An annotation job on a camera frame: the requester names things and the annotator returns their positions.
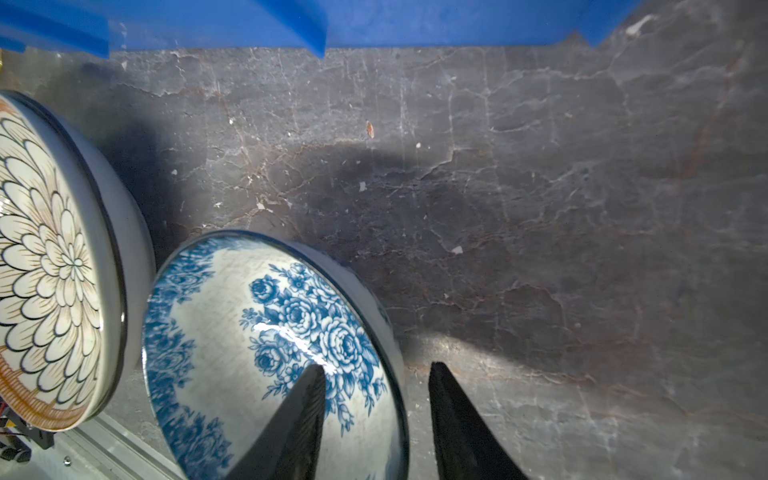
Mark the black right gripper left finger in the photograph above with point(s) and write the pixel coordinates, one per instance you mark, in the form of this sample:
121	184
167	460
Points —
289	445

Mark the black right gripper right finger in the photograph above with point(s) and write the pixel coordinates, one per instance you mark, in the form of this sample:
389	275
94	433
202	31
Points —
464	446

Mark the blue floral ceramic bowl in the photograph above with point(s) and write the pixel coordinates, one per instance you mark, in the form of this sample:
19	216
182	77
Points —
233	321

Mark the blue plastic bin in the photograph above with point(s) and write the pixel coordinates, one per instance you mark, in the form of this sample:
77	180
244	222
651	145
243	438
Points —
102	27

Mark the brown floral pattern plate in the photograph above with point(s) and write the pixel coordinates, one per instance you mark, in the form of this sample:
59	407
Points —
77	267

